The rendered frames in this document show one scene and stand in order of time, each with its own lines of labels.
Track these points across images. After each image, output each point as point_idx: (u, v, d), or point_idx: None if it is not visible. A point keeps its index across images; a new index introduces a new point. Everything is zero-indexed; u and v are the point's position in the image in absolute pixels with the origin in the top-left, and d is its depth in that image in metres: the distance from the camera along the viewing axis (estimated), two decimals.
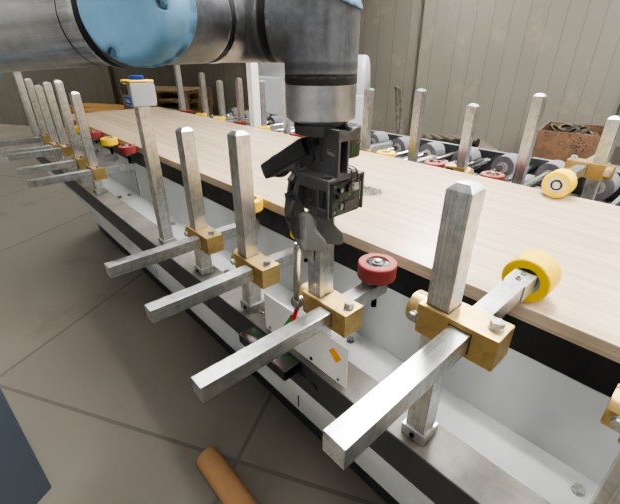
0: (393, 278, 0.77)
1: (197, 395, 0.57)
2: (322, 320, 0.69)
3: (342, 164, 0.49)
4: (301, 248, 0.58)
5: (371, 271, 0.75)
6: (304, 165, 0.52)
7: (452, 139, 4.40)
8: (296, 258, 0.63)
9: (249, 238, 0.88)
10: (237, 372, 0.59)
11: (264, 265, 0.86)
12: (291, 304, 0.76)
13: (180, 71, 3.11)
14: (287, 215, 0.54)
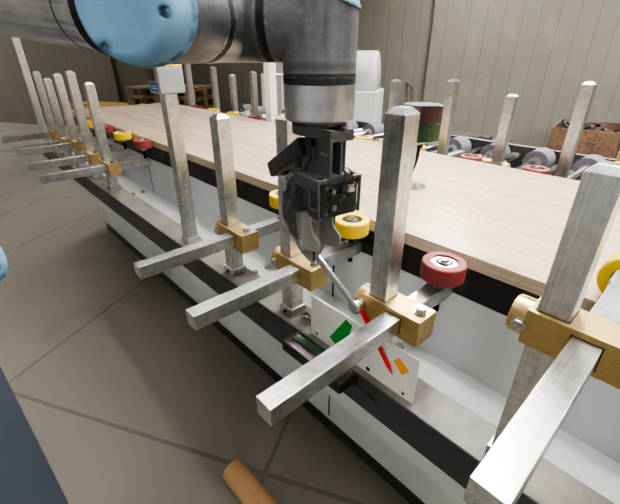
0: (463, 279, 0.69)
1: (263, 417, 0.48)
2: (391, 328, 0.61)
3: (336, 165, 0.49)
4: (299, 247, 0.58)
5: (440, 272, 0.67)
6: (302, 165, 0.53)
7: (464, 137, 4.32)
8: None
9: None
10: (307, 389, 0.50)
11: (312, 264, 0.78)
12: (353, 311, 0.67)
13: (190, 66, 3.03)
14: (284, 213, 0.55)
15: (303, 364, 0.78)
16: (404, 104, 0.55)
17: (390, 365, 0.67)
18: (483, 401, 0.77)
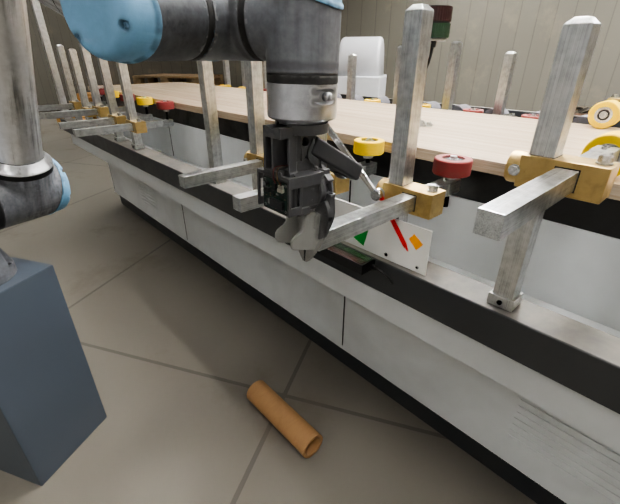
0: (469, 172, 0.81)
1: None
2: (410, 201, 0.73)
3: (276, 161, 0.50)
4: None
5: (450, 163, 0.79)
6: None
7: None
8: (332, 133, 0.77)
9: None
10: (345, 229, 0.62)
11: None
12: (374, 198, 0.79)
13: None
14: None
15: (328, 257, 0.90)
16: None
17: (406, 243, 0.79)
18: None
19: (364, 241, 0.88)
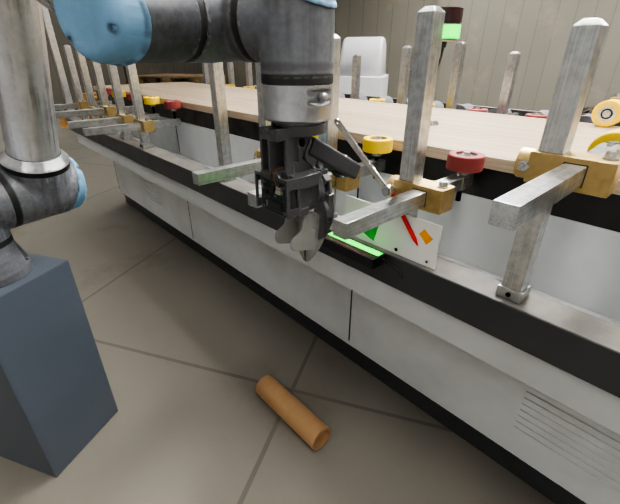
0: (482, 167, 0.84)
1: (338, 235, 0.64)
2: None
3: (273, 163, 0.50)
4: None
5: (464, 158, 0.82)
6: None
7: None
8: (344, 131, 0.80)
9: (331, 145, 0.94)
10: (369, 219, 0.66)
11: None
12: (385, 194, 0.81)
13: None
14: None
15: (339, 252, 0.92)
16: None
17: (416, 238, 0.81)
18: None
19: (374, 236, 0.90)
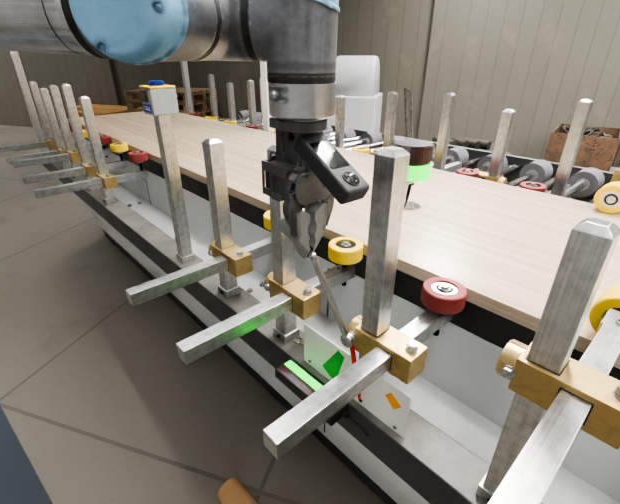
0: (463, 306, 0.70)
1: (269, 450, 0.50)
2: None
3: None
4: (318, 237, 0.61)
5: (441, 299, 0.68)
6: None
7: (463, 142, 4.31)
8: (318, 271, 0.60)
9: (287, 263, 0.80)
10: (312, 422, 0.52)
11: (305, 293, 0.78)
12: (343, 344, 0.67)
13: (188, 73, 3.02)
14: (331, 200, 0.60)
15: (295, 393, 0.77)
16: (394, 143, 0.55)
17: (360, 394, 0.71)
18: (476, 431, 0.77)
19: (336, 377, 0.76)
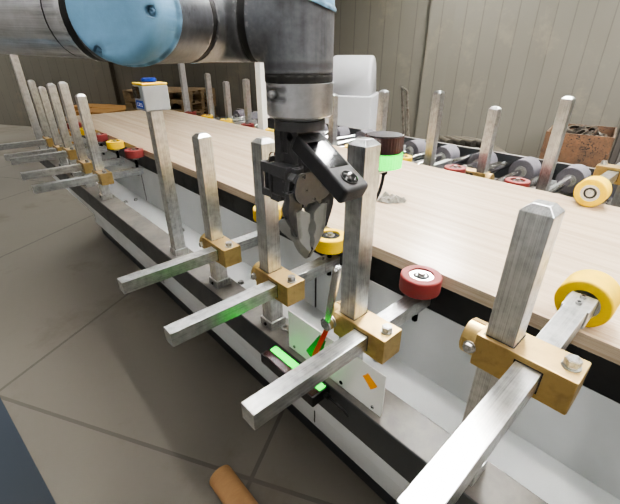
0: (438, 292, 0.73)
1: (247, 421, 0.53)
2: None
3: None
4: (318, 237, 0.61)
5: (416, 285, 0.71)
6: None
7: (459, 140, 4.34)
8: (335, 281, 0.58)
9: (272, 252, 0.83)
10: (288, 396, 0.55)
11: (289, 281, 0.81)
12: (322, 326, 0.70)
13: (185, 72, 3.06)
14: (330, 200, 0.60)
15: (280, 377, 0.81)
16: (367, 134, 0.58)
17: None
18: (453, 413, 0.80)
19: None
